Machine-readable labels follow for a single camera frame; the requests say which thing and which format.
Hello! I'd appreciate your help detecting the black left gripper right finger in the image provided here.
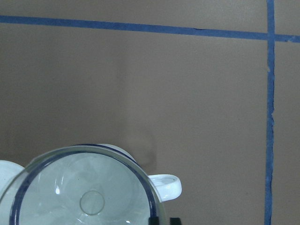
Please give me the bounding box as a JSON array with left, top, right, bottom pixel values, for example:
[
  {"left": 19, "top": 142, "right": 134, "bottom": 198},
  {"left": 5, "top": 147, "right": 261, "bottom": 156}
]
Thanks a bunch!
[{"left": 170, "top": 217, "right": 181, "bottom": 225}]

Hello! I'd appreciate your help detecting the crossing blue tape line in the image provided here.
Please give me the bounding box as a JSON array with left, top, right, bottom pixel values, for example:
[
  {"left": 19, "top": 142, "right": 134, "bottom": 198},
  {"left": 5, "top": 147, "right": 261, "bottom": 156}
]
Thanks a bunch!
[{"left": 0, "top": 15, "right": 300, "bottom": 43}]

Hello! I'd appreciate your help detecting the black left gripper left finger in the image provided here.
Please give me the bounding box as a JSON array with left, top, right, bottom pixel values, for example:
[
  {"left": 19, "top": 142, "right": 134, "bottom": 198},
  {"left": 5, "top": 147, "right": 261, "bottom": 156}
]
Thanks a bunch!
[{"left": 148, "top": 217, "right": 160, "bottom": 225}]

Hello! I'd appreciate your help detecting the clear plastic funnel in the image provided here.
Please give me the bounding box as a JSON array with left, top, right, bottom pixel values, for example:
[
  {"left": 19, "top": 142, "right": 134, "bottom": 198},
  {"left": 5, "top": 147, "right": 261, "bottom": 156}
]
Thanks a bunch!
[{"left": 0, "top": 144, "right": 168, "bottom": 225}]

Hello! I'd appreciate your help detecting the white enamel mug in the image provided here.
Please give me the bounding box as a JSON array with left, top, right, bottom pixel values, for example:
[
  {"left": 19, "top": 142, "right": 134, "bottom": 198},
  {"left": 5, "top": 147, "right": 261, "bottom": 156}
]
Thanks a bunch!
[{"left": 0, "top": 143, "right": 183, "bottom": 225}]

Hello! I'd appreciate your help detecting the long blue tape line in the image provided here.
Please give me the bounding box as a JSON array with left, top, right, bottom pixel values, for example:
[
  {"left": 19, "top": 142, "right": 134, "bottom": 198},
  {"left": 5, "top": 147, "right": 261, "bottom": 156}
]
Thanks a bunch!
[{"left": 264, "top": 0, "right": 275, "bottom": 225}]

